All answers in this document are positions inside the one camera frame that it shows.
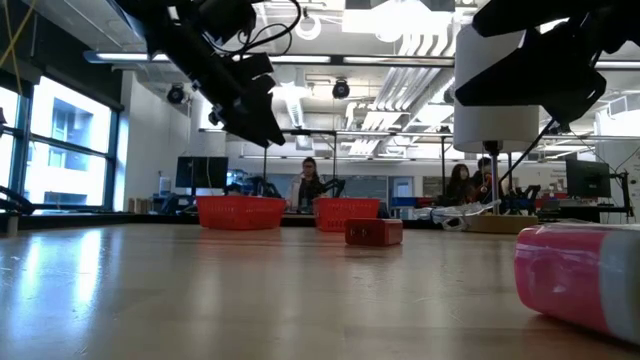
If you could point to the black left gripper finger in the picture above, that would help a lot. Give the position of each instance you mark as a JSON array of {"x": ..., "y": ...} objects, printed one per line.
[
  {"x": 247, "y": 132},
  {"x": 267, "y": 110}
]

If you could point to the red rectangular charger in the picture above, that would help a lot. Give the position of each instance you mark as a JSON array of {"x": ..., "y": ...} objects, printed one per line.
[{"x": 375, "y": 232}]

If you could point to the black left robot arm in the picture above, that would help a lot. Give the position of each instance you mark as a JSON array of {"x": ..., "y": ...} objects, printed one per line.
[{"x": 165, "y": 35}]

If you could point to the black computer monitor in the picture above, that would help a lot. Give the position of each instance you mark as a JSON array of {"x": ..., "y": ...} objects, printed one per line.
[
  {"x": 200, "y": 172},
  {"x": 587, "y": 177}
]

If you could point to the ceiling light strip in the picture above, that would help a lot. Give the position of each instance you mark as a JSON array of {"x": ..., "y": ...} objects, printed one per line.
[
  {"x": 305, "y": 58},
  {"x": 120, "y": 57},
  {"x": 390, "y": 59},
  {"x": 620, "y": 64}
]

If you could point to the white lamp shade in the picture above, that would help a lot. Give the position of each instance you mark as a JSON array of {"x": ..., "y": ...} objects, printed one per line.
[{"x": 495, "y": 130}]

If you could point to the person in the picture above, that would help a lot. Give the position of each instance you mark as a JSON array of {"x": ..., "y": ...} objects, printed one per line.
[
  {"x": 459, "y": 185},
  {"x": 481, "y": 180},
  {"x": 305, "y": 187}
]

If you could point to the red plastic basket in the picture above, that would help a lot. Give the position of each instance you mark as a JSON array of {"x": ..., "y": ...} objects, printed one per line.
[
  {"x": 345, "y": 214},
  {"x": 240, "y": 212}
]

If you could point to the white jug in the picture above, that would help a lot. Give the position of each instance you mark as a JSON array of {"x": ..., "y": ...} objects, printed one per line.
[{"x": 165, "y": 186}]

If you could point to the metal lamp pole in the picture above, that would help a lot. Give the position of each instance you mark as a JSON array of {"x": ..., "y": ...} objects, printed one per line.
[{"x": 494, "y": 180}]

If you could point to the black chair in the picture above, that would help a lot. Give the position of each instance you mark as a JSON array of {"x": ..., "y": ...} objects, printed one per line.
[{"x": 530, "y": 195}]

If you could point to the dark background desk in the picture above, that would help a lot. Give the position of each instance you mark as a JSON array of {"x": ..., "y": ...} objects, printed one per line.
[{"x": 585, "y": 212}]

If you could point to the blue bin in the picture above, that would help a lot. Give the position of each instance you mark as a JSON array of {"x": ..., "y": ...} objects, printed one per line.
[{"x": 406, "y": 201}]

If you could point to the large window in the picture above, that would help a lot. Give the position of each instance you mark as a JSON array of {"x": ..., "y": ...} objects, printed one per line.
[{"x": 70, "y": 130}]

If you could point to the pink white charger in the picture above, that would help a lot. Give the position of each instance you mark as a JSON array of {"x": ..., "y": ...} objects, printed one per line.
[{"x": 560, "y": 275}]

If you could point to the white ventilation duct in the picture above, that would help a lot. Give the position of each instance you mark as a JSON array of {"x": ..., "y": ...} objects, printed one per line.
[{"x": 292, "y": 105}]

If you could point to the black background frame rig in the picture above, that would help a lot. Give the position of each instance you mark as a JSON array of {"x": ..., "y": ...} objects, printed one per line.
[{"x": 310, "y": 132}]

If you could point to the black dome ceiling camera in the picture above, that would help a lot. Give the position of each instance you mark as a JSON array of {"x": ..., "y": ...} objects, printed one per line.
[
  {"x": 175, "y": 94},
  {"x": 341, "y": 90}
]

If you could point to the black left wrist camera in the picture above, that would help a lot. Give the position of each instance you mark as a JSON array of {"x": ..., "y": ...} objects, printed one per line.
[{"x": 225, "y": 20}]

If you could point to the black aluminium table frame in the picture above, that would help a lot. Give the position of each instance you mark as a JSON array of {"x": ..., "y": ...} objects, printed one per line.
[{"x": 65, "y": 221}]

